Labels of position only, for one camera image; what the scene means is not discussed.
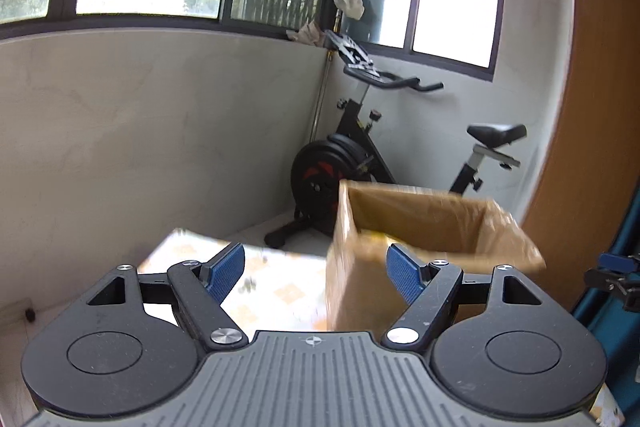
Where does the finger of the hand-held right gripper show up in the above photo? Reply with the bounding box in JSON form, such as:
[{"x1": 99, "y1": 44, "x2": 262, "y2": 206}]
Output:
[
  {"x1": 584, "y1": 268, "x2": 623, "y2": 290},
  {"x1": 599, "y1": 253, "x2": 640, "y2": 273}
]

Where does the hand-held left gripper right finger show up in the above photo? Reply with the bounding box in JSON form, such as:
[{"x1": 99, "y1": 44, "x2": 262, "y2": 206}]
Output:
[{"x1": 382, "y1": 244, "x2": 543, "y2": 350}]

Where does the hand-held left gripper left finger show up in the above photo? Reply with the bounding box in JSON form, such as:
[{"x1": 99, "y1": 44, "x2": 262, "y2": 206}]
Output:
[{"x1": 86, "y1": 243, "x2": 249, "y2": 352}]

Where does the brown cardboard box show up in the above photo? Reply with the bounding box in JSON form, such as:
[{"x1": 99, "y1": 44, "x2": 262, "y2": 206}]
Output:
[{"x1": 325, "y1": 179, "x2": 547, "y2": 333}]

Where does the checked floral tablecloth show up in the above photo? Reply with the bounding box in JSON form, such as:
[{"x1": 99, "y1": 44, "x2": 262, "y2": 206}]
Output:
[{"x1": 137, "y1": 228, "x2": 332, "y2": 333}]

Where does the black exercise bike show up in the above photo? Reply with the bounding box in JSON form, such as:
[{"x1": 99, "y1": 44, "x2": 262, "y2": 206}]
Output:
[{"x1": 264, "y1": 31, "x2": 528, "y2": 250}]

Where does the wooden panel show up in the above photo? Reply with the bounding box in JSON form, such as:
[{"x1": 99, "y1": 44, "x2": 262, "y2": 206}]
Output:
[{"x1": 520, "y1": 0, "x2": 640, "y2": 313}]

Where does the crumpled beige rag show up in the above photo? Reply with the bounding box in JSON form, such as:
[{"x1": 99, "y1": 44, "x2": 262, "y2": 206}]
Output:
[{"x1": 287, "y1": 21, "x2": 327, "y2": 48}]

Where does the white cloth mop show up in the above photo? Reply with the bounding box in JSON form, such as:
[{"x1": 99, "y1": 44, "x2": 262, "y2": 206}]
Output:
[{"x1": 310, "y1": 0, "x2": 366, "y2": 145}]

